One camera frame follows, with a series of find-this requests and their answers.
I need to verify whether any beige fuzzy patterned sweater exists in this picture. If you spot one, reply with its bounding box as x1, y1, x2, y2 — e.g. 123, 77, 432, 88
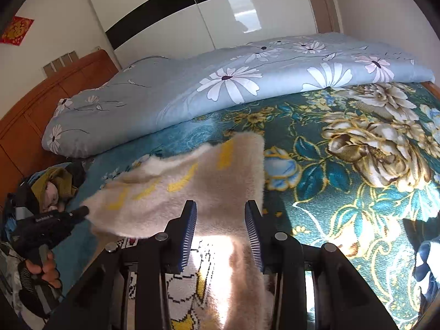
84, 132, 273, 329

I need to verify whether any person's left hand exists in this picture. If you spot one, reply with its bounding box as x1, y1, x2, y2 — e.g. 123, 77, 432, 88
25, 250, 62, 289

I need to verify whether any black garment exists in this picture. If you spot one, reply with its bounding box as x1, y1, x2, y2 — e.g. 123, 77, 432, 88
1, 161, 86, 241

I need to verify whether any pink fleece garment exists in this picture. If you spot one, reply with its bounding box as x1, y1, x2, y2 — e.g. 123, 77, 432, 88
40, 182, 66, 213

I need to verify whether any olive green knit garment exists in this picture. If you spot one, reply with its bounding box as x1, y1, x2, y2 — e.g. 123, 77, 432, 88
31, 167, 78, 211

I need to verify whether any orange wooden headboard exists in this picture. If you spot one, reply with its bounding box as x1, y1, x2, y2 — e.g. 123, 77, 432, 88
0, 50, 118, 204

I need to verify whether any teal floral bed blanket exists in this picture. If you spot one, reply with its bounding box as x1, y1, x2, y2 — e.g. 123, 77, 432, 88
69, 83, 439, 329

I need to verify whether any light blue daisy quilt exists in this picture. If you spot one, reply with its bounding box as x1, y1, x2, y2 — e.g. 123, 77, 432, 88
41, 33, 434, 158

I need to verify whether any white black-striped wardrobe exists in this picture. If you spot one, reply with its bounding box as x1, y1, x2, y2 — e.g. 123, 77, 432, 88
89, 0, 318, 67

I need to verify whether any wall switch panel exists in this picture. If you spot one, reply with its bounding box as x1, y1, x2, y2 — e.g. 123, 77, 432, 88
43, 51, 79, 78

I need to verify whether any red wall decoration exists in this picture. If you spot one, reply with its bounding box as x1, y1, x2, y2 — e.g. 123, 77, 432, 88
1, 16, 34, 46

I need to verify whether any wooden door frame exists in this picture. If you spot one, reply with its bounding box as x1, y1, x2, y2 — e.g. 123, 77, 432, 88
309, 0, 343, 34

